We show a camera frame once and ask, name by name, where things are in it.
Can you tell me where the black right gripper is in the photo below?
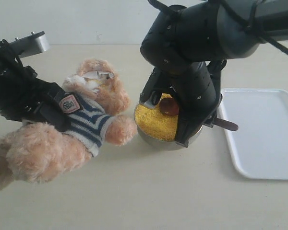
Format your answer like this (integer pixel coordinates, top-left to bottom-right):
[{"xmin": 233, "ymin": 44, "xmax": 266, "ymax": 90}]
[{"xmin": 168, "ymin": 61, "xmax": 219, "ymax": 148}]

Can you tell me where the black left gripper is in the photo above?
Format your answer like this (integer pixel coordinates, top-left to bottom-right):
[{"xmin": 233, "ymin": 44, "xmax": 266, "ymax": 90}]
[{"xmin": 0, "ymin": 62, "xmax": 83, "ymax": 132}]

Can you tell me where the dark brown wooden spoon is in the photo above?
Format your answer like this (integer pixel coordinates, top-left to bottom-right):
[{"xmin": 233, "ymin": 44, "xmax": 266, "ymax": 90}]
[{"xmin": 159, "ymin": 97, "xmax": 239, "ymax": 131}]

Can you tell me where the tan teddy bear striped sweater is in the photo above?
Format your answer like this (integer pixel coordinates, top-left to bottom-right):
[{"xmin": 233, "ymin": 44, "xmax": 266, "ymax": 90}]
[{"xmin": 0, "ymin": 58, "xmax": 137, "ymax": 191}]

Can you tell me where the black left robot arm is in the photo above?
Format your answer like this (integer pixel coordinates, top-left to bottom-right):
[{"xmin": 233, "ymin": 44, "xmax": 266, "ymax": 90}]
[{"xmin": 0, "ymin": 42, "xmax": 72, "ymax": 132}]

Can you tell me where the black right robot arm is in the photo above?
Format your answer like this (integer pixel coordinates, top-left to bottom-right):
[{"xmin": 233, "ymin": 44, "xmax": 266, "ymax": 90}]
[{"xmin": 139, "ymin": 0, "xmax": 288, "ymax": 147}]

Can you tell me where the steel bowl of yellow grain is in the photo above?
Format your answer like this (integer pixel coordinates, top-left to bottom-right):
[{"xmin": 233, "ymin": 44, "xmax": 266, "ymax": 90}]
[{"xmin": 133, "ymin": 92, "xmax": 204, "ymax": 152}]

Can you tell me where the white plastic tray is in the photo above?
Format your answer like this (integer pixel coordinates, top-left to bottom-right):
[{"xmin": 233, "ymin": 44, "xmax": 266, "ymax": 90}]
[{"xmin": 218, "ymin": 88, "xmax": 288, "ymax": 180}]

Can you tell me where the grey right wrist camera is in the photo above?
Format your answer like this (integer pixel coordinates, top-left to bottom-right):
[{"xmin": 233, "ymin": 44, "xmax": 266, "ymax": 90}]
[{"xmin": 139, "ymin": 67, "xmax": 170, "ymax": 109}]

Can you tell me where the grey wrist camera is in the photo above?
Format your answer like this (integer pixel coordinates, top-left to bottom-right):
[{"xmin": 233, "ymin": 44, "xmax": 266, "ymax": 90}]
[
  {"xmin": 0, "ymin": 31, "xmax": 50, "ymax": 58},
  {"xmin": 139, "ymin": 67, "xmax": 170, "ymax": 109}
]

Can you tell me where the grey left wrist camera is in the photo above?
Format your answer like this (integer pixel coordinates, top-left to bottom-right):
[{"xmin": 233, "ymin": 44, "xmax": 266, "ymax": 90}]
[{"xmin": 0, "ymin": 31, "xmax": 50, "ymax": 58}]

